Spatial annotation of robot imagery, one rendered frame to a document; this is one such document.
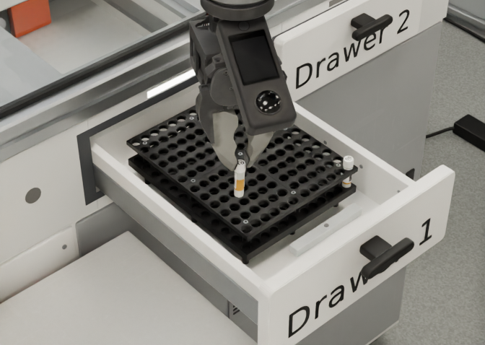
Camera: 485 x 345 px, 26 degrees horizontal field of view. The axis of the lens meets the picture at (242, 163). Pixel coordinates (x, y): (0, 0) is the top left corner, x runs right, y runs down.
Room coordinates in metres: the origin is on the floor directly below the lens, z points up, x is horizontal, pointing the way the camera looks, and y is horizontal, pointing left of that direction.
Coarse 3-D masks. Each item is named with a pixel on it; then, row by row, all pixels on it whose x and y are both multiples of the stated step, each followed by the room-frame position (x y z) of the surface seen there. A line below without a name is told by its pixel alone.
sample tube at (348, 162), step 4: (348, 156) 0.95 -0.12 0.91; (344, 160) 0.94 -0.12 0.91; (348, 160) 0.94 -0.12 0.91; (352, 160) 0.94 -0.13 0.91; (344, 164) 0.94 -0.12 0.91; (348, 164) 0.94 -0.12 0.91; (352, 164) 0.94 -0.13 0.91; (344, 168) 0.94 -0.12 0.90; (348, 168) 0.94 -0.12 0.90; (344, 180) 0.94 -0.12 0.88; (348, 180) 0.94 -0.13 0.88; (344, 184) 0.94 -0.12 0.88; (348, 184) 0.94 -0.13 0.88
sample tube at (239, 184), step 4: (240, 160) 0.85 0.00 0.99; (240, 164) 0.85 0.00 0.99; (244, 164) 0.85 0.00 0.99; (236, 168) 0.84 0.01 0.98; (240, 168) 0.84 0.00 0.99; (244, 168) 0.84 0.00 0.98; (236, 172) 0.84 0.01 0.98; (240, 172) 0.84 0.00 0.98; (244, 172) 0.84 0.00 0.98; (236, 176) 0.84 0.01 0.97; (240, 176) 0.84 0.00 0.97; (244, 176) 0.85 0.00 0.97; (236, 180) 0.84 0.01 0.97; (240, 180) 0.84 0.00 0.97; (244, 180) 0.85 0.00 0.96; (236, 184) 0.84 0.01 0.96; (240, 184) 0.84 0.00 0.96; (244, 184) 0.85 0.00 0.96; (236, 188) 0.84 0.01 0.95; (240, 188) 0.84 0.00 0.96; (236, 192) 0.84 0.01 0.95; (240, 192) 0.84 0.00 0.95; (236, 196) 0.84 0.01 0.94; (240, 196) 0.84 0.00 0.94
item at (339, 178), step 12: (336, 168) 0.94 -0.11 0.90; (324, 180) 0.92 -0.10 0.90; (336, 180) 0.92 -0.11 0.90; (300, 192) 0.90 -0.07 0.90; (312, 192) 0.90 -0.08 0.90; (276, 204) 0.88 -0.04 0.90; (288, 204) 0.88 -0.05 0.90; (300, 204) 0.88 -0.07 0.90; (264, 216) 0.86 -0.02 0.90; (276, 216) 0.86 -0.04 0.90; (240, 228) 0.84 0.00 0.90; (252, 228) 0.84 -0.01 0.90; (264, 228) 0.84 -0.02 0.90
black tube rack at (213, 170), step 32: (160, 128) 1.02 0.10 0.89; (192, 128) 1.02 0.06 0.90; (288, 128) 1.02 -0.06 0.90; (128, 160) 0.99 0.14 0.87; (160, 160) 0.96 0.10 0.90; (192, 160) 0.96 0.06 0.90; (256, 160) 0.96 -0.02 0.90; (288, 160) 0.96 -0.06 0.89; (320, 160) 0.96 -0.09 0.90; (192, 192) 0.90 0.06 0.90; (224, 192) 0.90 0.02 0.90; (256, 192) 0.90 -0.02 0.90; (288, 192) 0.90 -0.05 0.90; (352, 192) 0.94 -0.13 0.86; (224, 224) 0.88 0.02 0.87; (256, 224) 0.88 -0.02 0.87; (288, 224) 0.88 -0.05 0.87
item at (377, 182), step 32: (192, 96) 1.10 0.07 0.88; (128, 128) 1.04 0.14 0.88; (320, 128) 1.03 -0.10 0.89; (96, 160) 0.98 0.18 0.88; (128, 192) 0.93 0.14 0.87; (160, 192) 0.97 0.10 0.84; (384, 192) 0.94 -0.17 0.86; (160, 224) 0.88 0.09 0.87; (192, 224) 0.85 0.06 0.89; (192, 256) 0.83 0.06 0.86; (224, 256) 0.80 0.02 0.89; (256, 256) 0.86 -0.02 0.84; (288, 256) 0.86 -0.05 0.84; (224, 288) 0.79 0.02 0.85; (256, 288) 0.76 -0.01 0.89; (256, 320) 0.75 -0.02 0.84
